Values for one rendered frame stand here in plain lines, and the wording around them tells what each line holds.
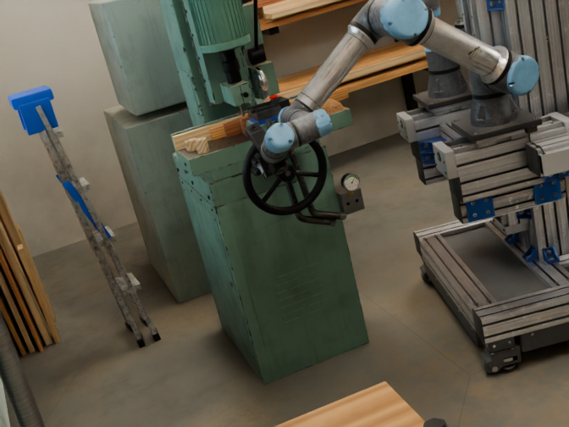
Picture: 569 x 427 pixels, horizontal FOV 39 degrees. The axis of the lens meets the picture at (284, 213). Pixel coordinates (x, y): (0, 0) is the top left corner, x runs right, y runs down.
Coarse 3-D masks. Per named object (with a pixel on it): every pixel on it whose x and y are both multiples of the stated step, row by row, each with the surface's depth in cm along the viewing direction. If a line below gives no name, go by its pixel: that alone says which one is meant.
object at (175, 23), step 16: (160, 0) 302; (176, 0) 287; (176, 16) 288; (176, 32) 294; (176, 48) 303; (192, 48) 293; (240, 48) 299; (176, 64) 313; (192, 64) 294; (192, 80) 296; (192, 96) 302; (192, 112) 312; (208, 112) 301; (224, 112) 303
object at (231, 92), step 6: (222, 84) 287; (228, 84) 284; (234, 84) 282; (240, 84) 279; (246, 84) 279; (222, 90) 289; (228, 90) 281; (234, 90) 278; (240, 90) 279; (246, 90) 280; (228, 96) 284; (234, 96) 279; (240, 96) 280; (228, 102) 287; (234, 102) 279; (240, 102) 280; (246, 102) 281
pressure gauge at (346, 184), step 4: (344, 176) 283; (348, 176) 282; (352, 176) 282; (356, 176) 283; (344, 180) 281; (348, 180) 282; (352, 180) 283; (356, 180) 283; (344, 184) 282; (348, 184) 282; (352, 184) 283; (356, 184) 284; (344, 188) 285; (348, 188) 283; (352, 188) 283; (356, 188) 284; (352, 192) 286
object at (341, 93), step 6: (336, 90) 296; (342, 90) 296; (330, 96) 295; (336, 96) 296; (342, 96) 297; (348, 96) 298; (222, 126) 284; (210, 132) 285; (216, 132) 284; (222, 132) 285; (216, 138) 285
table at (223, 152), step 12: (348, 108) 282; (336, 120) 282; (348, 120) 283; (216, 144) 278; (228, 144) 274; (240, 144) 272; (252, 144) 273; (180, 156) 279; (192, 156) 270; (204, 156) 268; (216, 156) 270; (228, 156) 271; (240, 156) 273; (192, 168) 268; (204, 168) 270; (216, 168) 271
